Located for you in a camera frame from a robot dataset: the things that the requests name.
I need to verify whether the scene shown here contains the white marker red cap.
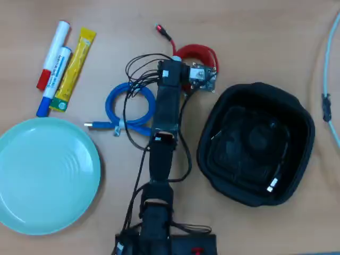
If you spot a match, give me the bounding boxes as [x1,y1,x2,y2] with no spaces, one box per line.
[36,20,72,90]

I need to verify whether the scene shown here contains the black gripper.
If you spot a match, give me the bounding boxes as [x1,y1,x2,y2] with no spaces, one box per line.
[157,59,191,90]

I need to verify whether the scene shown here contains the black charging cable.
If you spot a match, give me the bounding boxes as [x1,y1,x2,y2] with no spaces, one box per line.
[211,106,290,193]

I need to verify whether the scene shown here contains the thin black servo wires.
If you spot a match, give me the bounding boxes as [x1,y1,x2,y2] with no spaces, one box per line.
[111,54,213,255]

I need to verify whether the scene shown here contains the red charging cable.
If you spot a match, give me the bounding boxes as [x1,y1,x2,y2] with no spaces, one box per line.
[155,23,220,93]

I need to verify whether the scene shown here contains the grey cable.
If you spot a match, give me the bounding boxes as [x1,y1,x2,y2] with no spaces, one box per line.
[322,10,340,148]

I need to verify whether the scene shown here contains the yellow sachet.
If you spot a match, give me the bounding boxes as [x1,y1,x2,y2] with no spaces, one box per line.
[49,27,97,113]

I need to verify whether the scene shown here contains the white marker blue cap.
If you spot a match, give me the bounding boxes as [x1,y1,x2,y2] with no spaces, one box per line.
[36,46,73,117]

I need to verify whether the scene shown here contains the black storage case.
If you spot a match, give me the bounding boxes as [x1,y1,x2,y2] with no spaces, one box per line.
[196,81,316,207]

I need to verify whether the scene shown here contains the black cable clip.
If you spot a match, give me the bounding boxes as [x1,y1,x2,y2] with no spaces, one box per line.
[321,92,332,122]

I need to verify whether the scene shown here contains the blue coiled charging cable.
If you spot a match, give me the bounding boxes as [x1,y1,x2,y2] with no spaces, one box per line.
[84,81,157,137]

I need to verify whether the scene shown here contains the light green plate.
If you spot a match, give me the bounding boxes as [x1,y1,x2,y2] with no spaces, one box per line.
[0,116,101,236]

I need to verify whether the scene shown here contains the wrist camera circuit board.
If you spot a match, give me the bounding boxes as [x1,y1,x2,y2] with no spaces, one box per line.
[189,62,219,94]

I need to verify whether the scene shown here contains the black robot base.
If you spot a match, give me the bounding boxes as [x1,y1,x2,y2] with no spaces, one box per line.
[115,233,217,255]

